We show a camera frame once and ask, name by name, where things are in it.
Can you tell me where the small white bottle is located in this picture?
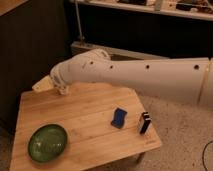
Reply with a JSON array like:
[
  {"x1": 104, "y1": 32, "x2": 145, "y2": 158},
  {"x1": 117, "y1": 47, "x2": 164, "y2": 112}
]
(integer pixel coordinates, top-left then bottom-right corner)
[{"x1": 58, "y1": 86, "x2": 69, "y2": 95}]

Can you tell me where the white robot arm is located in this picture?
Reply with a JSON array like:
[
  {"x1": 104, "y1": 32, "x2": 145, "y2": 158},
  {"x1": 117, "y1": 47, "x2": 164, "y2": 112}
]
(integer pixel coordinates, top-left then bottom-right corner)
[{"x1": 32, "y1": 49, "x2": 213, "y2": 109}]

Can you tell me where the metal pole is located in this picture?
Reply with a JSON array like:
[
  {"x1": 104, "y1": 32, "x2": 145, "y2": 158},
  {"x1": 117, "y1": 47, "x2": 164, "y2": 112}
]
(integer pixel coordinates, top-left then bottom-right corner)
[{"x1": 74, "y1": 0, "x2": 84, "y2": 45}]

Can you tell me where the black cable on floor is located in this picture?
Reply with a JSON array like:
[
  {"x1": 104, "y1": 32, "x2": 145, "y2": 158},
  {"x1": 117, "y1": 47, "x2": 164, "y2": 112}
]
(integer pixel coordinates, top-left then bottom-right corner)
[{"x1": 201, "y1": 139, "x2": 213, "y2": 171}]

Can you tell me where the beige arm end piece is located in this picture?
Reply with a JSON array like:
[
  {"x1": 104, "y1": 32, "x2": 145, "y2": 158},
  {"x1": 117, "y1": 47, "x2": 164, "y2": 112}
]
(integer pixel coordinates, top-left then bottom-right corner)
[{"x1": 32, "y1": 75, "x2": 54, "y2": 92}]

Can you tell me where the blue folded object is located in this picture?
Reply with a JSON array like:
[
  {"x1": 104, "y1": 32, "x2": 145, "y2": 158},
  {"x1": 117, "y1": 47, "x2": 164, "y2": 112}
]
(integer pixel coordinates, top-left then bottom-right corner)
[{"x1": 111, "y1": 108, "x2": 127, "y2": 129}]

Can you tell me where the cluttered upper shelf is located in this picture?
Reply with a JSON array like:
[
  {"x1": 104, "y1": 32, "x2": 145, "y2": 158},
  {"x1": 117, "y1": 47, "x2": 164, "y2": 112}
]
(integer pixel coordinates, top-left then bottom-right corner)
[{"x1": 69, "y1": 0, "x2": 213, "y2": 21}]

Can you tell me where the grey metal case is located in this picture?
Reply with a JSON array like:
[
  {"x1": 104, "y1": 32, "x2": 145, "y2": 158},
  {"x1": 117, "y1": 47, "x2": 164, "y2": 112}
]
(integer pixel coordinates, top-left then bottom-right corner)
[{"x1": 70, "y1": 41, "x2": 163, "y2": 60}]

